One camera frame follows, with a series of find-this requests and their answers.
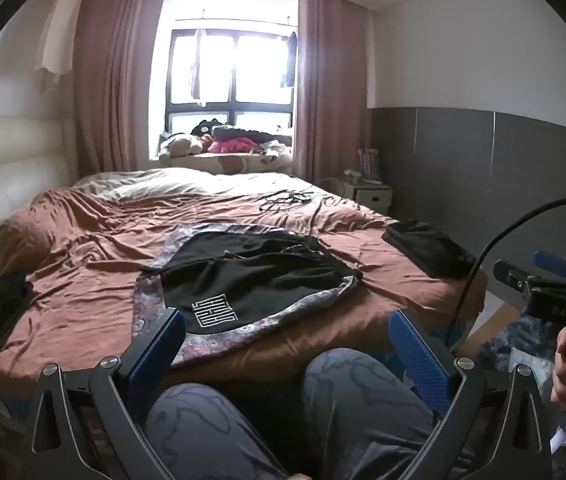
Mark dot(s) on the grey hanging garment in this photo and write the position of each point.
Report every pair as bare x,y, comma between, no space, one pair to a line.
196,70

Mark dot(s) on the dark hanging garment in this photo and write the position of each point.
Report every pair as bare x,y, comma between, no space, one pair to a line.
290,60

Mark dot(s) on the grey shaggy rug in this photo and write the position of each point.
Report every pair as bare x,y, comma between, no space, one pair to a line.
518,345

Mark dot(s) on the folded black pants stack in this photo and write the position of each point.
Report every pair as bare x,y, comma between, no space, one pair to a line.
428,247

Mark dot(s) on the patterned sill cushion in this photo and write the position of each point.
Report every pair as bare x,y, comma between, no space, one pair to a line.
233,164

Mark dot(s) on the brown bedsheet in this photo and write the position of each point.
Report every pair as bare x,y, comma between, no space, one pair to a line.
88,260

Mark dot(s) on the white hanging cloth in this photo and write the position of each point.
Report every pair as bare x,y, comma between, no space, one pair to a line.
58,35

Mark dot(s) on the black framed window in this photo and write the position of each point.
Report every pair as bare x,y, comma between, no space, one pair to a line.
258,70

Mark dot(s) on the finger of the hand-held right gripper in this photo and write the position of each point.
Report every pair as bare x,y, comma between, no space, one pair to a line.
510,271
553,261

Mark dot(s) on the pink curtain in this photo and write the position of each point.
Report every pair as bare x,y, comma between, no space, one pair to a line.
113,85
328,85

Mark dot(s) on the cream padded headboard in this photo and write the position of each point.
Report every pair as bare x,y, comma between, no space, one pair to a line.
8,160

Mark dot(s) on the person's left leg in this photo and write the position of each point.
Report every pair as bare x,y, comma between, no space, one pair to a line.
198,435

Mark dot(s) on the grey white plush toy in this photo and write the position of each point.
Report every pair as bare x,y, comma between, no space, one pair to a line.
180,144

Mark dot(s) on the black plush toy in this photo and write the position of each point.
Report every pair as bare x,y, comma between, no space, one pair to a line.
208,127

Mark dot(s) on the person's right leg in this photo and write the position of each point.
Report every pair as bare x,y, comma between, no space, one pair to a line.
363,410

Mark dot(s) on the black pants white logo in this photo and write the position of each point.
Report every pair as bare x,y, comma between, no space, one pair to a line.
243,285

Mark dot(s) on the pink cloth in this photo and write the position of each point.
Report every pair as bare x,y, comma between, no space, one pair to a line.
228,146

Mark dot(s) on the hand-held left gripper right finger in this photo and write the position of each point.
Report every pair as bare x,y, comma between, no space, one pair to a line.
418,360

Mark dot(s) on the black garment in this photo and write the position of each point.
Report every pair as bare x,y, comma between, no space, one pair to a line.
248,135

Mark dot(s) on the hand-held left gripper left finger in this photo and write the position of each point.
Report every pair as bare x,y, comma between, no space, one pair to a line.
158,350

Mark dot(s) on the pink striped box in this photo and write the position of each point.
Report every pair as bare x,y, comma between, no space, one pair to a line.
369,165

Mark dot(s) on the small white container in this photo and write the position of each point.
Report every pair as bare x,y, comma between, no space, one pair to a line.
353,176

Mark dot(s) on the white quilt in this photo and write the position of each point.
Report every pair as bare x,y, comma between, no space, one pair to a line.
188,182

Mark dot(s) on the person's leg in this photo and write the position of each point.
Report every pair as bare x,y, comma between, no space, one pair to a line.
363,410
198,435

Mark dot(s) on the white nightstand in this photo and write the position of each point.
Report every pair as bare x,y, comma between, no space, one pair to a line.
373,197

